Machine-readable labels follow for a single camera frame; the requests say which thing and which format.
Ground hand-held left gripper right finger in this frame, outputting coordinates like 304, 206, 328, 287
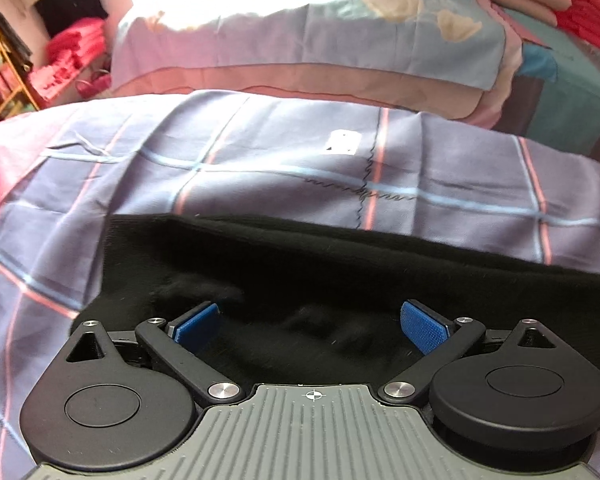
378, 300, 556, 405

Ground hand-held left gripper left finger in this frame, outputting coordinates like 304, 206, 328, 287
66, 302, 245, 406

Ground black ribbed pants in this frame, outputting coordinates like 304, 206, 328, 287
69, 214, 600, 436

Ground purple plaid bed sheet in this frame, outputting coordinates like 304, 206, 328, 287
0, 89, 600, 480

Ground small white tag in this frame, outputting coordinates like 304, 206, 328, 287
324, 129, 364, 157

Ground pink brown folded blanket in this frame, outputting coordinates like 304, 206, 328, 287
114, 35, 525, 130

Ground pink bag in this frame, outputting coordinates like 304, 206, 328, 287
74, 67, 113, 102

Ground teal patchwork cloth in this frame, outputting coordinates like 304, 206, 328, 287
500, 10, 600, 163

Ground pink red clothes pile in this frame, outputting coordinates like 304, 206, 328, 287
27, 17, 107, 106

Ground wooden rack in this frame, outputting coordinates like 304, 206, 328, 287
0, 10, 42, 128

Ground light blue floral blanket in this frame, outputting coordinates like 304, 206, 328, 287
111, 0, 512, 92

